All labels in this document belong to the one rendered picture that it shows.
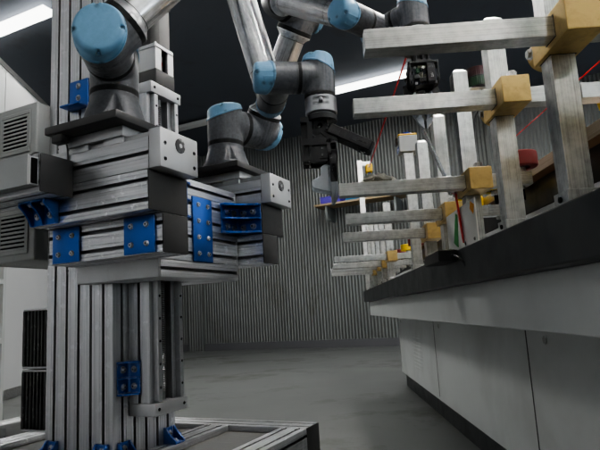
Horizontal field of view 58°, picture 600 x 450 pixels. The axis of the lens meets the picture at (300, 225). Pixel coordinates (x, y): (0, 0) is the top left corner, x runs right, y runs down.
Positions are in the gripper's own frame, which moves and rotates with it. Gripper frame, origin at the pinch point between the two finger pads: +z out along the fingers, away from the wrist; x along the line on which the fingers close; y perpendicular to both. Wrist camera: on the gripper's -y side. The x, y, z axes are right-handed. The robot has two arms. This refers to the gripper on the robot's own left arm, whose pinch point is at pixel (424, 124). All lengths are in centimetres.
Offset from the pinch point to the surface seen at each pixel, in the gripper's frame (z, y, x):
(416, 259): 25, -70, 6
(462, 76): -8.5, 7.7, 8.7
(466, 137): 6.6, 7.1, 7.9
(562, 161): 28, 55, 7
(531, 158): 14.7, 12.6, 19.8
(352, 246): -82, -708, 19
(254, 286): -39, -780, -147
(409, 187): 18.6, 10.5, -7.3
